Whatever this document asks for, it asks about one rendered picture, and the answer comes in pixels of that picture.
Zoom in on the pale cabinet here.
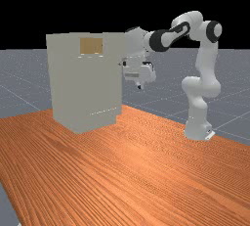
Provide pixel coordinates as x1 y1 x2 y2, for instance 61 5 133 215
45 31 127 135

